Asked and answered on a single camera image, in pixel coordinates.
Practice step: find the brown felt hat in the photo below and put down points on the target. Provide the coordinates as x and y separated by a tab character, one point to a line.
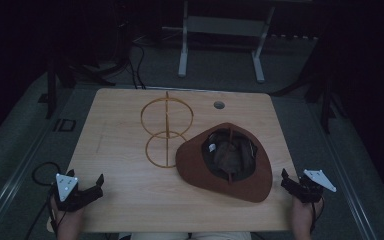
193	163

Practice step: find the white metal stand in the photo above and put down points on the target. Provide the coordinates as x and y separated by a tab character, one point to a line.
223	26

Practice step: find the black floor stand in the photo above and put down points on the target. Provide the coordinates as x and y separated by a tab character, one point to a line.
326	106
51	90

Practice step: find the person's left hand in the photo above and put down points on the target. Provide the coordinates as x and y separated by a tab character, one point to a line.
69	223

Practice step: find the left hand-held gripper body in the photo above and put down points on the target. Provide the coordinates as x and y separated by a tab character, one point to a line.
67	196

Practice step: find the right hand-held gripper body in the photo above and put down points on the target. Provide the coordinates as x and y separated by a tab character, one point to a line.
308	191

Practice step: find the black floor socket frame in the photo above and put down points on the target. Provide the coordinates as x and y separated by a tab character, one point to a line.
64	125

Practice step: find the person's right hand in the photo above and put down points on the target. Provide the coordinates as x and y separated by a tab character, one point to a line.
301	218

